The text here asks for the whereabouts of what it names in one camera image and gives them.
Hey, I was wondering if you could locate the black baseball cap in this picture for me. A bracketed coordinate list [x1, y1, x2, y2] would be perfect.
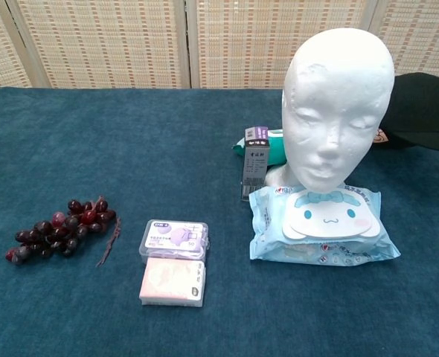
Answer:
[379, 72, 439, 154]

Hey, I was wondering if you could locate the white foam mannequin head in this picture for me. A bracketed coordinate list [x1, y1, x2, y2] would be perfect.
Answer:
[264, 36, 397, 195]

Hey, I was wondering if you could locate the grey purple small carton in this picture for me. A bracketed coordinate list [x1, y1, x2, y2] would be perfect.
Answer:
[239, 125, 270, 204]

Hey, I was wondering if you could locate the green wipes pack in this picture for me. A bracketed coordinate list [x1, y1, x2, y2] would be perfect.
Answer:
[231, 128, 289, 167]

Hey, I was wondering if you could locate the clear floss pick box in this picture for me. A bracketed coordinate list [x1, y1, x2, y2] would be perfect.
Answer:
[138, 219, 211, 266]

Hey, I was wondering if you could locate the blue velvet tablecloth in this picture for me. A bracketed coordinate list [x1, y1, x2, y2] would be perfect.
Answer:
[0, 86, 439, 357]

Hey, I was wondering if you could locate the pink white tissue pack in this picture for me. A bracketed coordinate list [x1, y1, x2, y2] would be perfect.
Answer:
[138, 257, 208, 309]

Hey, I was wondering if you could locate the blue cartoon wet wipes pack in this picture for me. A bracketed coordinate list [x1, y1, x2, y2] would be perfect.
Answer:
[248, 184, 403, 267]

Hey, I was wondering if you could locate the dark purple grape bunch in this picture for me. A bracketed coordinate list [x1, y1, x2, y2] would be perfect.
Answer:
[4, 195, 124, 268]

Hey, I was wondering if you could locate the peach printed mat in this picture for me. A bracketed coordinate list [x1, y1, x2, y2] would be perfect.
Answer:
[373, 126, 391, 145]

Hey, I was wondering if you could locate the woven bamboo folding screen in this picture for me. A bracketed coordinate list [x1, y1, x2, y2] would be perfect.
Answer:
[0, 0, 439, 91]

